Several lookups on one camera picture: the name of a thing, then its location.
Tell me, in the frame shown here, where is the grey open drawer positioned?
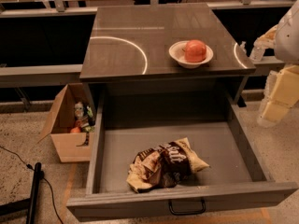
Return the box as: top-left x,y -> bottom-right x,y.
67,91 -> 298,221

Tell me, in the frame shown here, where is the brown chip bag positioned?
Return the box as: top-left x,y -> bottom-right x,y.
126,137 -> 209,193

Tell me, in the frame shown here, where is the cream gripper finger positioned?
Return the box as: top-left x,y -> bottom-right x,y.
264,65 -> 299,108
257,99 -> 290,128

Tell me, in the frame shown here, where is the green packet in box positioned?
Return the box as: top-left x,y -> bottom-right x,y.
86,105 -> 94,119

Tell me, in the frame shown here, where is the black cable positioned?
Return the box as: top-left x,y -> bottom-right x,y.
0,145 -> 64,224

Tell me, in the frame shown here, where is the grey cabinet counter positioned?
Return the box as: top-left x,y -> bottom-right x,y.
80,4 -> 255,110

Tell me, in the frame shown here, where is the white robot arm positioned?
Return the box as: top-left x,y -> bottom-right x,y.
249,0 -> 299,127

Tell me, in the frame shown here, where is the white bowl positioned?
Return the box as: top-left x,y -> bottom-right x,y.
169,41 -> 214,69

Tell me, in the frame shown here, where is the black drawer handle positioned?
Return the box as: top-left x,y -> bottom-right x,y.
168,200 -> 206,216

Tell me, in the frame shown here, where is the black metal stand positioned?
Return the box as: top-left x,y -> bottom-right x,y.
0,162 -> 44,224

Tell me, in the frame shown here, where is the orange fruit in box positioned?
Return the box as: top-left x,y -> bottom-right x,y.
70,127 -> 81,133

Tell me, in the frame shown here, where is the white bottle in box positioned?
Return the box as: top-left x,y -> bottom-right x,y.
74,102 -> 84,119

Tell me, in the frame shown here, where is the cardboard box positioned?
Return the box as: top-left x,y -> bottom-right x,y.
38,83 -> 94,162

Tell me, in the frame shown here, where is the red apple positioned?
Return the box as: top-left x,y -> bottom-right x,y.
184,40 -> 206,63

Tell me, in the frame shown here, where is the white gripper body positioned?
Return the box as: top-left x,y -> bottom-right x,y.
249,25 -> 277,62

